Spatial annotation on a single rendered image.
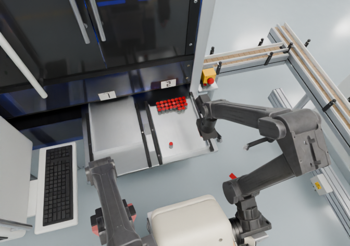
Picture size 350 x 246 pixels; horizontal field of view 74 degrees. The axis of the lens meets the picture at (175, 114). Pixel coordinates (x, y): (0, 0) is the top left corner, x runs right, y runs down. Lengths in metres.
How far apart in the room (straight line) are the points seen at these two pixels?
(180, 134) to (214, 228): 0.72
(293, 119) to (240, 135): 1.87
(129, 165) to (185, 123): 0.39
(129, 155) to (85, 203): 1.01
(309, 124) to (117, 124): 1.03
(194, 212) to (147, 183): 1.44
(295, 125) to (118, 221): 0.40
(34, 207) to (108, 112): 0.60
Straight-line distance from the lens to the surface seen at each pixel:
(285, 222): 2.27
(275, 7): 4.02
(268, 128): 0.54
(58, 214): 1.33
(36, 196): 1.44
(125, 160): 1.26
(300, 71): 1.76
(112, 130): 1.34
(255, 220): 0.87
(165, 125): 1.32
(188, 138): 1.29
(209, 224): 0.67
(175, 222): 0.69
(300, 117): 0.54
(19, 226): 1.22
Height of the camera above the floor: 2.05
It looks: 59 degrees down
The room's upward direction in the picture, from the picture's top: 3 degrees clockwise
